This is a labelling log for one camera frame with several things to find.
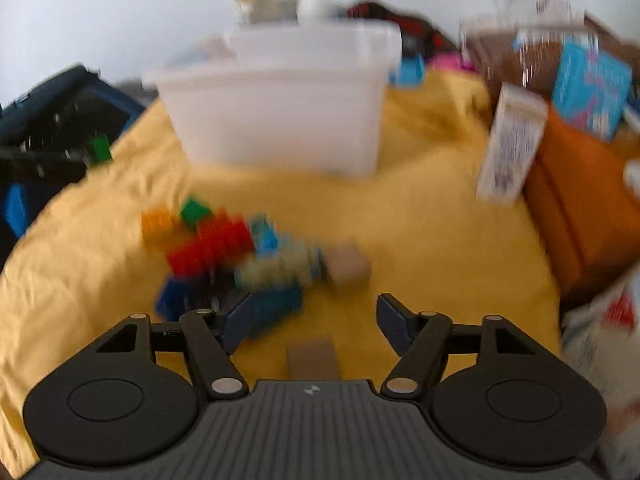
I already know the white translucent plastic bin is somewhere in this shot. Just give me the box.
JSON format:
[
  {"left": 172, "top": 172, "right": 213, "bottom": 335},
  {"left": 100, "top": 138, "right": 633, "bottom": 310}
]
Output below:
[{"left": 142, "top": 22, "right": 404, "bottom": 179}]

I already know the brown cardboard box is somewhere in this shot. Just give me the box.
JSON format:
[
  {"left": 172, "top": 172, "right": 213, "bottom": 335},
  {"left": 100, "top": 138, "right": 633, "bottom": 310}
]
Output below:
[{"left": 461, "top": 22, "right": 640, "bottom": 106}]

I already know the yellow cloth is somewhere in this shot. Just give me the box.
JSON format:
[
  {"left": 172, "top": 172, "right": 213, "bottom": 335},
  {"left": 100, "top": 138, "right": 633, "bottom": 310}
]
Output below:
[{"left": 0, "top": 67, "right": 565, "bottom": 480}]

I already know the tall white printed carton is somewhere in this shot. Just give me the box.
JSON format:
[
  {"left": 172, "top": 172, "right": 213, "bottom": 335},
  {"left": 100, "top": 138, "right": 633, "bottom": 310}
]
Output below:
[{"left": 476, "top": 82, "right": 549, "bottom": 205}]

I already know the tan flat block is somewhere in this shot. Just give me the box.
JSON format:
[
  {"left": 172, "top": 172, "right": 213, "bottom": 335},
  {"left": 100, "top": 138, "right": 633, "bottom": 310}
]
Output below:
[{"left": 286, "top": 341, "right": 343, "bottom": 381}]

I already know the pile of colourful building blocks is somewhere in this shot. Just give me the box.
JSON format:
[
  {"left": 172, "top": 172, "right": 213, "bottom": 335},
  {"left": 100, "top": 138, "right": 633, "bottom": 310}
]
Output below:
[{"left": 141, "top": 199, "right": 327, "bottom": 342}]

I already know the clear crinkled plastic bag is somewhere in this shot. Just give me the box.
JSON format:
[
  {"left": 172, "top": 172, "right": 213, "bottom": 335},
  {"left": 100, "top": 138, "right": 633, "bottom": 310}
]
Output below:
[{"left": 487, "top": 0, "right": 587, "bottom": 31}]

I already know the white red printed bag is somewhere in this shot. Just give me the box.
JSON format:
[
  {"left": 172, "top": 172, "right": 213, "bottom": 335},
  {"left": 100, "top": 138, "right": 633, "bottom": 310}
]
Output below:
[{"left": 559, "top": 265, "right": 640, "bottom": 480}]

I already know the tan cube block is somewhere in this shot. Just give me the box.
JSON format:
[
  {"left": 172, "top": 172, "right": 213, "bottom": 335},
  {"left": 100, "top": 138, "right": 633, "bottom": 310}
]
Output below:
[{"left": 322, "top": 244, "right": 372, "bottom": 295}]

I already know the light blue printed box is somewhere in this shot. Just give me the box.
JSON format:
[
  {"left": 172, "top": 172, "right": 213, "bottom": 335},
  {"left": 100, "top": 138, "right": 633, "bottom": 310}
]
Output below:
[{"left": 552, "top": 42, "right": 633, "bottom": 141}]

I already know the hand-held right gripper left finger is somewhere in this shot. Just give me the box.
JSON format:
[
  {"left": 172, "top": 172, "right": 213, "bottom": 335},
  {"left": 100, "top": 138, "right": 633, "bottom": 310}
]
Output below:
[{"left": 92, "top": 292, "right": 256, "bottom": 402}]

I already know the white half shell bowl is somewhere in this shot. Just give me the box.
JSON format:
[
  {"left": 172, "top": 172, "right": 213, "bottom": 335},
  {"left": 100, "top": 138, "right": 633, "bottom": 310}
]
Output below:
[{"left": 297, "top": 0, "right": 337, "bottom": 24}]

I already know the black red bicycle helmet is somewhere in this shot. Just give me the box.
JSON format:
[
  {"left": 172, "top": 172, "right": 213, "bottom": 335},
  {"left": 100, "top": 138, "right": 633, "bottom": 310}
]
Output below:
[{"left": 347, "top": 0, "right": 453, "bottom": 57}]

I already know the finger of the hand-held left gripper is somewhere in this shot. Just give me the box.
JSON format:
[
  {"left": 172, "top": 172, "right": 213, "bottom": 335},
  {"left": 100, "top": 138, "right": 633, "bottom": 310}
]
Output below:
[{"left": 0, "top": 146, "right": 91, "bottom": 167}]

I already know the green toy building block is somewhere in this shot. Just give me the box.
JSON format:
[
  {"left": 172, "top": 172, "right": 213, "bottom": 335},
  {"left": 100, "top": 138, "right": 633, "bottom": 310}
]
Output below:
[{"left": 85, "top": 133, "right": 114, "bottom": 165}]

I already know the blue plastic piece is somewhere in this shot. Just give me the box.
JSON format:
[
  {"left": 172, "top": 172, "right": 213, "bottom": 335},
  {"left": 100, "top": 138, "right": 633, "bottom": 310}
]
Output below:
[{"left": 389, "top": 55, "right": 427, "bottom": 89}]

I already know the pink plastic packet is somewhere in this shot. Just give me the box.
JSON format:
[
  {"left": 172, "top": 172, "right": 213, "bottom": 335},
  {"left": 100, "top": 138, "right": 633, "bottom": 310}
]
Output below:
[{"left": 429, "top": 52, "right": 477, "bottom": 74}]

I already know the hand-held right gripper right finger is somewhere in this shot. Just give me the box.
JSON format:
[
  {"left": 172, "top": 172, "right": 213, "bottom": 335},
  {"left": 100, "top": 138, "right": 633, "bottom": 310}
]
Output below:
[{"left": 376, "top": 293, "right": 551, "bottom": 402}]

